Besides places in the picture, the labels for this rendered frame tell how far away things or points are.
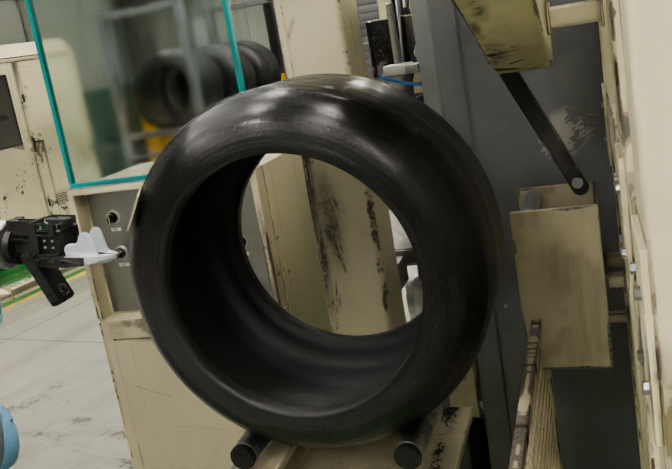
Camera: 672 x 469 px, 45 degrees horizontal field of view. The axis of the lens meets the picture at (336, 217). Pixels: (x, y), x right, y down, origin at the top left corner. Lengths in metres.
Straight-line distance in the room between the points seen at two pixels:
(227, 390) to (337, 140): 0.45
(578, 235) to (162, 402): 1.33
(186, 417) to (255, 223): 0.59
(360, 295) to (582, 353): 0.43
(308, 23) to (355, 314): 0.57
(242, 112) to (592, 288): 0.68
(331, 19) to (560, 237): 0.57
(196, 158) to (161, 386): 1.19
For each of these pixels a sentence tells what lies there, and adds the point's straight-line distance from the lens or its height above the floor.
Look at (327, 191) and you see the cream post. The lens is 1.58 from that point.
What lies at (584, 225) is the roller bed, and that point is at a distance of 1.45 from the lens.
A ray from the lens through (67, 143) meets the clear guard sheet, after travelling 2.29.
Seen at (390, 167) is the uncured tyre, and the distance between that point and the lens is 1.15.
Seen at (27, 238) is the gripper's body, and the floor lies 1.28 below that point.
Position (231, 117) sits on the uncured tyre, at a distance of 1.22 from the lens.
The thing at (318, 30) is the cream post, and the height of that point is 1.56.
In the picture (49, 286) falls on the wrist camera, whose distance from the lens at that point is 1.58.
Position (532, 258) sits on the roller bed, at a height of 1.11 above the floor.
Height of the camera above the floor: 1.54
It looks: 12 degrees down
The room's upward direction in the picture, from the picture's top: 10 degrees counter-clockwise
